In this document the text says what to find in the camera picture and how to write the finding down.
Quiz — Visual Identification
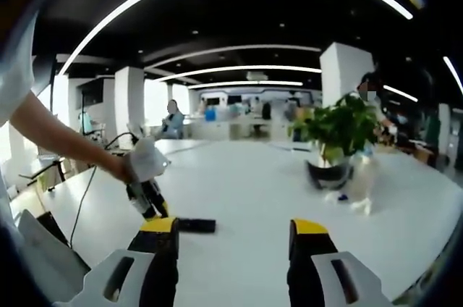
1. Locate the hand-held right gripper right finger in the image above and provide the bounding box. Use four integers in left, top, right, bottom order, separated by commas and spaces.
287, 217, 396, 307

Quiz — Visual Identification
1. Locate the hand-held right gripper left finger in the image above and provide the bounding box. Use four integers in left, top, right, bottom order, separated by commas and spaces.
53, 216, 180, 307

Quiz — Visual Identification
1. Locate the black remote control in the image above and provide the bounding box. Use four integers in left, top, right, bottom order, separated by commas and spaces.
177, 216, 217, 235

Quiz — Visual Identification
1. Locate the white square pillar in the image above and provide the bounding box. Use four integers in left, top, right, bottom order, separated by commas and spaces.
320, 41, 374, 109
114, 66, 145, 138

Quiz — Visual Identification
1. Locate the light grey panel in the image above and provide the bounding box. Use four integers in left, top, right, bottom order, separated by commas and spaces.
17, 209, 92, 288

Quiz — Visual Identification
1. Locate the clear plastic bottle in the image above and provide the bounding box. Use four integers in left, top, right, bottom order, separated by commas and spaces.
352, 147, 380, 206

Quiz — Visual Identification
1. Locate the white plant pot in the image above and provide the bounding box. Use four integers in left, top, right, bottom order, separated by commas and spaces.
318, 147, 354, 169

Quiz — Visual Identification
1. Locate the curved ceiling light strip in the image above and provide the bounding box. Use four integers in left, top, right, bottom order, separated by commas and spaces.
187, 80, 304, 90
155, 64, 323, 83

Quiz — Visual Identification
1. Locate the green leafy plant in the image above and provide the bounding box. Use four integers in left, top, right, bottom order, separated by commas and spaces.
287, 92, 381, 169

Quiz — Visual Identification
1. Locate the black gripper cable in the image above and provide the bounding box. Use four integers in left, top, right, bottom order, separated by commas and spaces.
68, 132, 143, 248

